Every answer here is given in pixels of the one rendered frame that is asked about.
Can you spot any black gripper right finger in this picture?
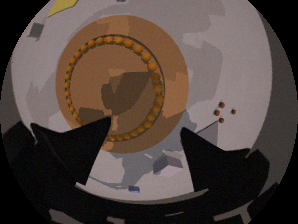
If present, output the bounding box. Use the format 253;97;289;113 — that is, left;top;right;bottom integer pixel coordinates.
180;127;251;192

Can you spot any small blue cube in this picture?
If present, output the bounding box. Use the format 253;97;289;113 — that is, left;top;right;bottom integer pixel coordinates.
128;186;140;193

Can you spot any orange round board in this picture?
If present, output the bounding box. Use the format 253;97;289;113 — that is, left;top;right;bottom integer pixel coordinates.
55;15;189;155

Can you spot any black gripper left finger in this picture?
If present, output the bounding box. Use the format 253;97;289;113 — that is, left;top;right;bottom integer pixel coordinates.
29;117;112;185

